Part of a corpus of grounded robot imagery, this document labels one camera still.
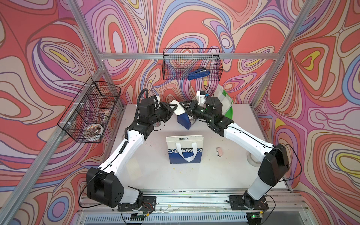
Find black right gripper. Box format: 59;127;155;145
178;100;214;123

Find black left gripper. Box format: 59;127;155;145
148;102;178;126

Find blue white paper bag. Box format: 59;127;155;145
170;100;196;130

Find green white paper bag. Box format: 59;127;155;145
214;84;233;120

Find dark blue paper bag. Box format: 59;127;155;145
166;135;204;164

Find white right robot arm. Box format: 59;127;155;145
179;97;290;210

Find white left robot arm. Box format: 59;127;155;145
85;89;178;210

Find blue stapler in basket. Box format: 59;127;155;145
187;67;210;80

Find white tape roll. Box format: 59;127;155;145
247;153;261;167

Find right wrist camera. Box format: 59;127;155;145
196;91;209;107

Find black wire basket back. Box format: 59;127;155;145
162;47;223;81

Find black wire basket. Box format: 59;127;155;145
162;47;223;81
57;77;122;143

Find black wire basket left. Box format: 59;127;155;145
57;77;122;143

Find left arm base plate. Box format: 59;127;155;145
118;196;157;213

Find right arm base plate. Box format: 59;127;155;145
225;195;269;211

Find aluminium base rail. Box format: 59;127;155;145
71;188;316;225

